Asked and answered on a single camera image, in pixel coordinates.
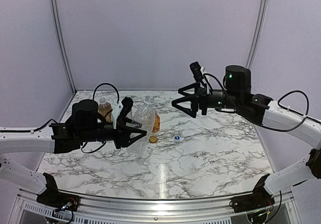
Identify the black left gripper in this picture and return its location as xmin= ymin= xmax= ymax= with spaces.
xmin=79 ymin=118 xmax=147 ymax=150

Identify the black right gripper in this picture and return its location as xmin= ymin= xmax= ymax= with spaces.
xmin=172 ymin=81 xmax=243 ymax=118

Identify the yellow juice bottle cap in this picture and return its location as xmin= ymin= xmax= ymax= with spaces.
xmin=149 ymin=135 xmax=158 ymax=144

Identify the clear water bottle blue cap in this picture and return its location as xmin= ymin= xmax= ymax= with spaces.
xmin=127 ymin=95 xmax=155 ymax=157

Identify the orange object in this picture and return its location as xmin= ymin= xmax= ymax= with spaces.
xmin=152 ymin=111 xmax=161 ymax=133

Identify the tea bottle red label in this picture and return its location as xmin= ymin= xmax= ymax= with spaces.
xmin=98 ymin=97 xmax=112 ymax=123

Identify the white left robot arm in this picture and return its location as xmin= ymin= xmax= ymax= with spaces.
xmin=1 ymin=97 xmax=147 ymax=206

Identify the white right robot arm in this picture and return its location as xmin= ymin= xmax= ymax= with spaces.
xmin=172 ymin=62 xmax=320 ymax=208

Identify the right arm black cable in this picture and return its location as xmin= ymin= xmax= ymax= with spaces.
xmin=203 ymin=73 xmax=321 ymax=133

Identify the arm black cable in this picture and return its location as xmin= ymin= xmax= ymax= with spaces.
xmin=203 ymin=73 xmax=321 ymax=133
xmin=80 ymin=82 xmax=120 ymax=154

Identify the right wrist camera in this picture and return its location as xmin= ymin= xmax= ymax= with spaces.
xmin=189 ymin=61 xmax=205 ymax=85

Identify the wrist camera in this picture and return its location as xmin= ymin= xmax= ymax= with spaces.
xmin=111 ymin=97 xmax=133 ymax=129
xmin=189 ymin=61 xmax=205 ymax=85

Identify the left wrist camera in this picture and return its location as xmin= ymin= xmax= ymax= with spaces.
xmin=111 ymin=97 xmax=133 ymax=129

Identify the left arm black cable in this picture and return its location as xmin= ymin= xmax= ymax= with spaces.
xmin=80 ymin=82 xmax=120 ymax=154

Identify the aluminium table front rail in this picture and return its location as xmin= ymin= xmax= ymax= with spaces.
xmin=15 ymin=183 xmax=294 ymax=224

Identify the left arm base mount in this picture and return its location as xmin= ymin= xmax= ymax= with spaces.
xmin=36 ymin=173 xmax=80 ymax=211

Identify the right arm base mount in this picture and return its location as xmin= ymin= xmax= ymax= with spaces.
xmin=229 ymin=174 xmax=275 ymax=213

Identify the right aluminium frame post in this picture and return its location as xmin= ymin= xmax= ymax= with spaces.
xmin=245 ymin=0 xmax=268 ymax=69

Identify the aluminium frame post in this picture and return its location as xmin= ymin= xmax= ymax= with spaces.
xmin=245 ymin=0 xmax=268 ymax=69
xmin=50 ymin=0 xmax=77 ymax=94

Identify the left aluminium frame post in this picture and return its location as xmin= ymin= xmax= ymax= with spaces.
xmin=50 ymin=0 xmax=77 ymax=94

